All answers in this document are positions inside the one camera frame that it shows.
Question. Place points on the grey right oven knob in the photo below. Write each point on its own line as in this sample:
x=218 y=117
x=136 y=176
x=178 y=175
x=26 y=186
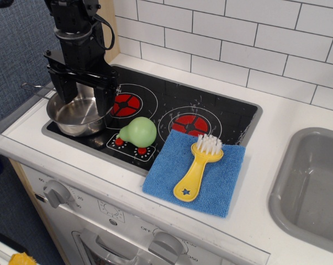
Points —
x=166 y=247

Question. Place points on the grey oven knob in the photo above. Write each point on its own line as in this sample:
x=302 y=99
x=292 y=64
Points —
x=166 y=247
x=56 y=193

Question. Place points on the blue microfibre cloth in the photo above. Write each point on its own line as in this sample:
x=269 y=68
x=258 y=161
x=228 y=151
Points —
x=182 y=175

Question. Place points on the small steel saucepan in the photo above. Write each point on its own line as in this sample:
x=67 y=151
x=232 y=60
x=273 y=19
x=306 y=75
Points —
x=79 y=117

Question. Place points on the white toy oven front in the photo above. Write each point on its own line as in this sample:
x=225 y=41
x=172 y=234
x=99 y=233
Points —
x=92 y=231

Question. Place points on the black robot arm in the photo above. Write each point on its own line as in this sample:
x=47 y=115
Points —
x=74 y=16

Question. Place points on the yellow object at corner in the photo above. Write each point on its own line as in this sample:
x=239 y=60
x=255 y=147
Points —
x=21 y=259

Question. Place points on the grey sink basin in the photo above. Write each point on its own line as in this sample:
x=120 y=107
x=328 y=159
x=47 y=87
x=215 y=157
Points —
x=301 y=201

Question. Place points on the yellow dish brush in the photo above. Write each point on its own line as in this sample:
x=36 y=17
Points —
x=207 y=149

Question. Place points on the green toy pear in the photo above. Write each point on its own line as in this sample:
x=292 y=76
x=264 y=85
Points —
x=141 y=132

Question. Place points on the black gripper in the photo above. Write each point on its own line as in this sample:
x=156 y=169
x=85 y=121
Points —
x=81 y=60

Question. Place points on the grey left oven knob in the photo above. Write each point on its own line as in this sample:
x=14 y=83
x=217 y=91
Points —
x=56 y=193

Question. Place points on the black toy cooktop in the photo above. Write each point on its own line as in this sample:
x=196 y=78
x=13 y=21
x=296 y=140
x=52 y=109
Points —
x=171 y=106

